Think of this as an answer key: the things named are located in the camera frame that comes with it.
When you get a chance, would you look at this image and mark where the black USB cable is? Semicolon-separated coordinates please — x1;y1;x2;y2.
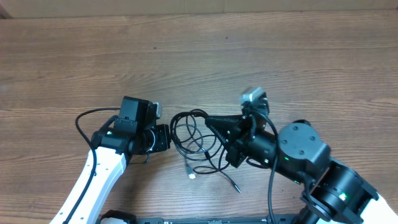
169;108;231;180

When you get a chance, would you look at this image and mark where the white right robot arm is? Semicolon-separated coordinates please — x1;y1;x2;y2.
205;116;397;223

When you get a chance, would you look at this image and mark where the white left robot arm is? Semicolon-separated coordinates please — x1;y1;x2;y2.
52;96;171;224

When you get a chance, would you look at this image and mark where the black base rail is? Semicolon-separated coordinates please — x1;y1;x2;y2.
96;210;312;224

